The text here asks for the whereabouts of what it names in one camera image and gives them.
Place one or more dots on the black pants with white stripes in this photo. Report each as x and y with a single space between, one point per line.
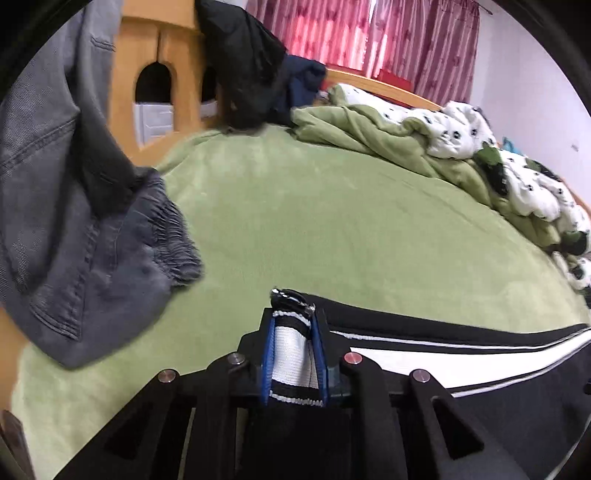
461 325

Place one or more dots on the wooden bed frame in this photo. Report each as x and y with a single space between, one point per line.
184 55

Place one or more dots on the navy blue garment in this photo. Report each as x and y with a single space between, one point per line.
301 78

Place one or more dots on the grey jeans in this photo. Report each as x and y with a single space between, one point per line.
46 184

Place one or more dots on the white floral quilt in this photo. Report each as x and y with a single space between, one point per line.
457 134

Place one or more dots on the black jacket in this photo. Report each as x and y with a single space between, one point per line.
240 60

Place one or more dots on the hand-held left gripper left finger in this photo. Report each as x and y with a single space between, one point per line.
267 365

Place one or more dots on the green bed sheet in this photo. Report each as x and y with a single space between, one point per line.
323 221

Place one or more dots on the pink curtain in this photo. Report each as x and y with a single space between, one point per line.
406 32

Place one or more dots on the teal cloth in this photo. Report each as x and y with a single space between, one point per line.
510 145

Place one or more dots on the red box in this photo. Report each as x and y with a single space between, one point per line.
396 79

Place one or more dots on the crumpled green fleece blanket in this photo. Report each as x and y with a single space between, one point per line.
369 131

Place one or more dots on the white cabinet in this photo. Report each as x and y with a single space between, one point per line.
154 122

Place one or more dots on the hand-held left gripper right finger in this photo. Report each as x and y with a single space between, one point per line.
322 364

